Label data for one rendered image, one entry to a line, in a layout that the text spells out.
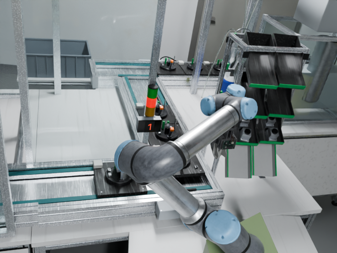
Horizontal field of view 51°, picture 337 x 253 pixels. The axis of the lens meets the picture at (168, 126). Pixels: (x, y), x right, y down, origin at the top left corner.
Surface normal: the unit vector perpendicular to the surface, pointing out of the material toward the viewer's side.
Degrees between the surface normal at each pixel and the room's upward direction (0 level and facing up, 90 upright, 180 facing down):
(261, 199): 0
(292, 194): 0
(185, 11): 90
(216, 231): 37
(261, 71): 25
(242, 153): 45
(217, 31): 90
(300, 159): 90
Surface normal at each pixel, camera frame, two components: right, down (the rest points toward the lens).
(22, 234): 0.14, -0.84
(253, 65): 0.17, -0.53
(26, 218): 0.26, 0.55
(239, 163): 0.16, -0.21
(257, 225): -0.54, -0.67
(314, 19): -0.96, 0.03
